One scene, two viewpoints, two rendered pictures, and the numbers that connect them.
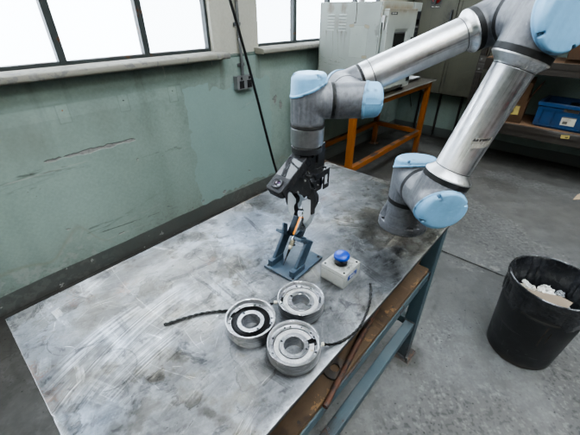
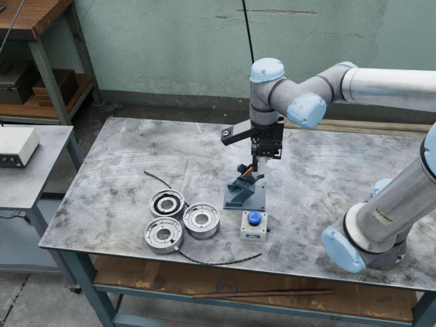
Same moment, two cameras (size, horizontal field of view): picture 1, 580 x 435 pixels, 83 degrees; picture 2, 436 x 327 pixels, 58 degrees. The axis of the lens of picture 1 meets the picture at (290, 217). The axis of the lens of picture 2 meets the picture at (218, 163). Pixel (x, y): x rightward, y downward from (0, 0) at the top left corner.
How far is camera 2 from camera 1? 77 cm
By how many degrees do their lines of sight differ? 46
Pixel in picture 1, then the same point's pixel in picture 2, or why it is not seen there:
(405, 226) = not seen: hidden behind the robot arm
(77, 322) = (123, 140)
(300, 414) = (180, 285)
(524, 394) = not seen: outside the picture
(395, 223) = not seen: hidden behind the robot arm
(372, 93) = (296, 108)
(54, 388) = (88, 163)
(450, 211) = (342, 256)
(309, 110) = (254, 93)
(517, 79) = (420, 181)
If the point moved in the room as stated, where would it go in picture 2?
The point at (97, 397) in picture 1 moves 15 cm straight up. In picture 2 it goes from (92, 180) to (80, 146)
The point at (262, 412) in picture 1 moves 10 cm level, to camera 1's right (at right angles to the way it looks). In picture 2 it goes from (121, 246) to (135, 272)
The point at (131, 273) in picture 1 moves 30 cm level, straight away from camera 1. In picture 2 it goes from (168, 131) to (202, 88)
